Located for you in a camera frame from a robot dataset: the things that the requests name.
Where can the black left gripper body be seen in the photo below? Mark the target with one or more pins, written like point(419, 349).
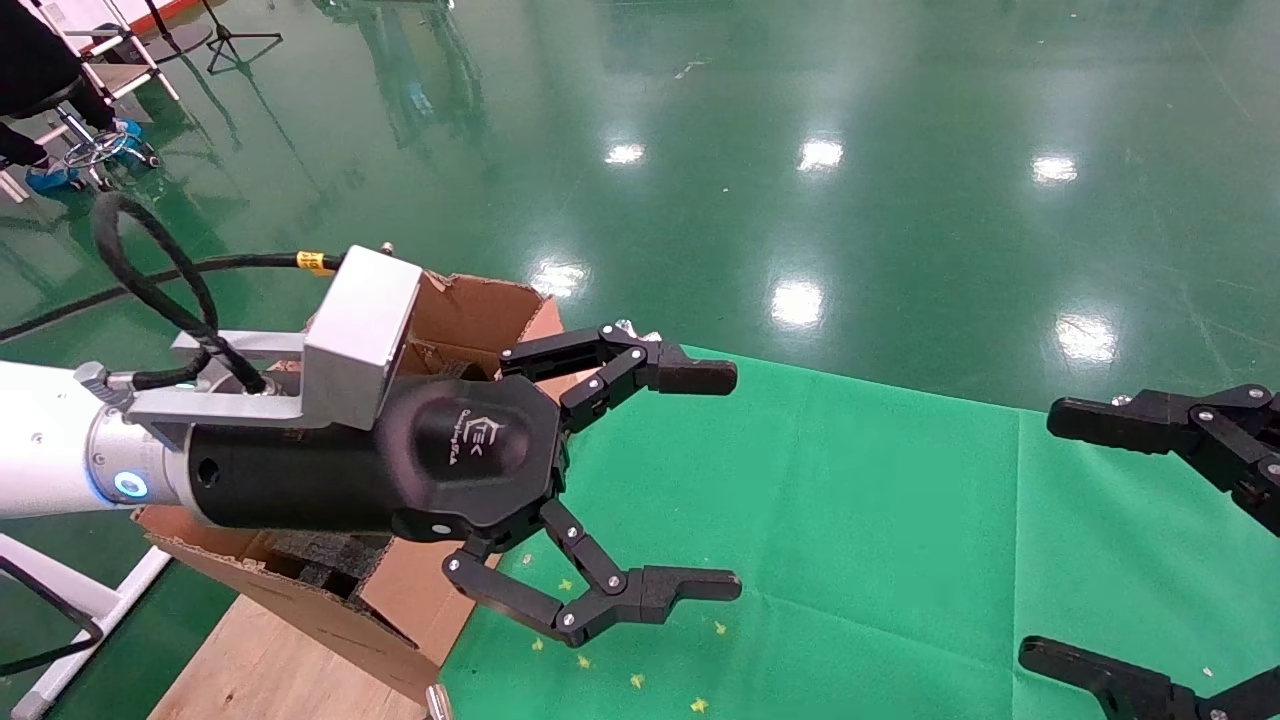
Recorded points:
point(470, 450)

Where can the white metal table frame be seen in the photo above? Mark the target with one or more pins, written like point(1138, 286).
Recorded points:
point(90, 630)

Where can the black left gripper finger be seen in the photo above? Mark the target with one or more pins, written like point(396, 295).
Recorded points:
point(690, 585)
point(690, 376)

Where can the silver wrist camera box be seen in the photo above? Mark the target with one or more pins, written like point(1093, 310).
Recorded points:
point(360, 320)

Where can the green table cloth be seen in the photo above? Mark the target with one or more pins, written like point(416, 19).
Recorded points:
point(850, 550)

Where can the black pole stand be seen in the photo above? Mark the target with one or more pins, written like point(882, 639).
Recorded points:
point(165, 30)

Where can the white metal rack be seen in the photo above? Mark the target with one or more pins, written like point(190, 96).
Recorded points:
point(150, 65)

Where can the large open cardboard carton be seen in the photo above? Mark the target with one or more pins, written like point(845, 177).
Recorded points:
point(470, 320)

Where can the person in black clothes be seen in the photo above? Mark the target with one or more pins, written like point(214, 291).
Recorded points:
point(30, 60)

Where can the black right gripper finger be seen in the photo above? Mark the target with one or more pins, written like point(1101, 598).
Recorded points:
point(1130, 425)
point(1110, 685)

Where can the black tripod stand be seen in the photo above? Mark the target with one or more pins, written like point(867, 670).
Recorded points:
point(232, 38)

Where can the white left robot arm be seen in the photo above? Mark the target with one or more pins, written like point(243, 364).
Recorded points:
point(40, 440)

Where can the blue shoe cover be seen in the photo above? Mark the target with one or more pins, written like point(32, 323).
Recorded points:
point(55, 180)
point(130, 128)

